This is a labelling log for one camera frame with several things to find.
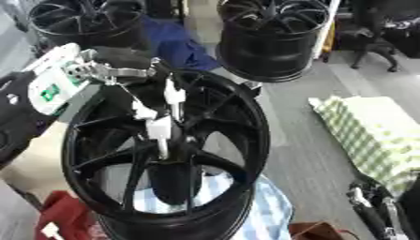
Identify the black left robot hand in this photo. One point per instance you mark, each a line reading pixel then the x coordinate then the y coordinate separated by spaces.
pixel 123 56

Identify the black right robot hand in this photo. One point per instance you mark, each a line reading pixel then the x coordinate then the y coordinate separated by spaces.
pixel 367 212

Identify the white pin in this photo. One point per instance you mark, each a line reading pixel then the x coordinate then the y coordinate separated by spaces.
pixel 159 128
pixel 175 93
pixel 143 112

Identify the black wheel rim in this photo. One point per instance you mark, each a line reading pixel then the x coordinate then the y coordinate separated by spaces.
pixel 268 50
pixel 82 28

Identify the large black spoked wheel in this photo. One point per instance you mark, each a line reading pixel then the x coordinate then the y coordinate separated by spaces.
pixel 230 103

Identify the brown bag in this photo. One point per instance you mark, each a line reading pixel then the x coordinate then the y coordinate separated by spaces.
pixel 317 232

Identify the dark blue fabric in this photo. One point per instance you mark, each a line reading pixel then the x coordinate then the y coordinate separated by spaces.
pixel 180 47

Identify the pale blue striped cloth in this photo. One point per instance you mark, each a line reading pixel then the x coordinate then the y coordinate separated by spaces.
pixel 271 212

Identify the red fabric bag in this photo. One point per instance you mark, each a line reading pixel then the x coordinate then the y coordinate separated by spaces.
pixel 68 215

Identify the black office chair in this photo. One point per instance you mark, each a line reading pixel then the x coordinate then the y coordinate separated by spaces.
pixel 366 37

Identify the black bag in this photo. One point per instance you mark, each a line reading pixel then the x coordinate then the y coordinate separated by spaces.
pixel 406 34

